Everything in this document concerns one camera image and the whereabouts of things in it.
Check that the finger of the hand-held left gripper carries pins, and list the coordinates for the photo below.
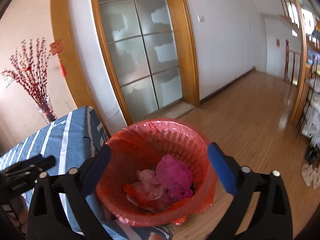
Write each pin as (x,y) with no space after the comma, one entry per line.
(47,162)
(35,159)

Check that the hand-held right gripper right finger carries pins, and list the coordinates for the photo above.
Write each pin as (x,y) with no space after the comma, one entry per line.
(222,170)

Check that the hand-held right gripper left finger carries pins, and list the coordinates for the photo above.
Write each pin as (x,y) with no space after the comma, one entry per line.
(100,170)

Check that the magenta paper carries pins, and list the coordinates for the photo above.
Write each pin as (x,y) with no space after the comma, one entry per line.
(175,175)

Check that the translucent white plastic bag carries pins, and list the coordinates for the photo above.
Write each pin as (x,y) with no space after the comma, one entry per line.
(150,183)

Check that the red bin with liner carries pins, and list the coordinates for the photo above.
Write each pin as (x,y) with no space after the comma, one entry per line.
(150,135)

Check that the person's left hand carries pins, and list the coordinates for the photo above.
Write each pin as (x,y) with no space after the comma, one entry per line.
(21,212)

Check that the blue striped tablecloth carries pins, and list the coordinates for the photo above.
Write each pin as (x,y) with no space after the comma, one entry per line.
(72,135)

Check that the glass vase with red branches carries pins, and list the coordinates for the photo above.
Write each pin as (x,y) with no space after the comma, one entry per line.
(37,80)

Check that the white floor cloth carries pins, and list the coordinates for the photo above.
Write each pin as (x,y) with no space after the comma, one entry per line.
(310,175)

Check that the black shoe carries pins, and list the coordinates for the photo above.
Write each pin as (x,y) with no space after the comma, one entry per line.
(311,153)

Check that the wooden arch trim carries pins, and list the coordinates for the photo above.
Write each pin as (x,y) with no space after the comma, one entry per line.
(65,42)

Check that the frosted glass sliding door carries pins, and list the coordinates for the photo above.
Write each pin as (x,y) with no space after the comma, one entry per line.
(140,55)

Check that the wooden stair railing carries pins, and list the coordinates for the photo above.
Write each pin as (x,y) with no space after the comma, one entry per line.
(300,55)

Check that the white wall outlet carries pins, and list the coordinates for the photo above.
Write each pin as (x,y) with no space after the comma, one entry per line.
(9,80)

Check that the red tasselled wall ornament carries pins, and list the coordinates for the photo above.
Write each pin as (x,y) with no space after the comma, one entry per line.
(57,48)

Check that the wooden door frame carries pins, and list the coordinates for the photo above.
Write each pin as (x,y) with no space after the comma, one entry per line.
(187,55)

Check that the small wall plaque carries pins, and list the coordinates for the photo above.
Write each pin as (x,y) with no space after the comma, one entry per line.
(278,42)

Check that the white light switch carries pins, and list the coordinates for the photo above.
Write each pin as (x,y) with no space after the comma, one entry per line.
(200,18)

